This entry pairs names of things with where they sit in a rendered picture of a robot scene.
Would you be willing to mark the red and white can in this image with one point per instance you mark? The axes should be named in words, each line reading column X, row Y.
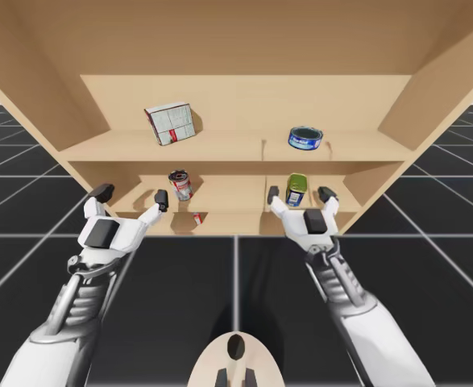
column 181, row 186

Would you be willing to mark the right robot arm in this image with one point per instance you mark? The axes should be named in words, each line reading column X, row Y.
column 365, row 322

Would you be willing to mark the small red carton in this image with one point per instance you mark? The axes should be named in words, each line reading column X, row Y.
column 197, row 218

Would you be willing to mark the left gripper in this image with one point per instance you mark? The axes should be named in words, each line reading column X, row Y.
column 119, row 235

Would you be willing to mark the tan robot part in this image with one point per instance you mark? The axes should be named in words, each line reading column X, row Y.
column 236, row 363

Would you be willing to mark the pale wooden shelf unit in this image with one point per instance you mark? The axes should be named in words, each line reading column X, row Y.
column 240, row 101

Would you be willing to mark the green and blue rectangular can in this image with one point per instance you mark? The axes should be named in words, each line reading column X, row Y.
column 296, row 189

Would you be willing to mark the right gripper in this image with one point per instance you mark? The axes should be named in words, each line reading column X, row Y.
column 296, row 223

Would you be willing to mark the red and white carton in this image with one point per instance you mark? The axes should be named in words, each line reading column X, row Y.
column 169, row 123

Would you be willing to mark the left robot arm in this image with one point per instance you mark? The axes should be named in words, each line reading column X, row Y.
column 59, row 330

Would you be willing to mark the blue flat can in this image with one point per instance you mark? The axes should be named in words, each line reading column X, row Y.
column 305, row 140

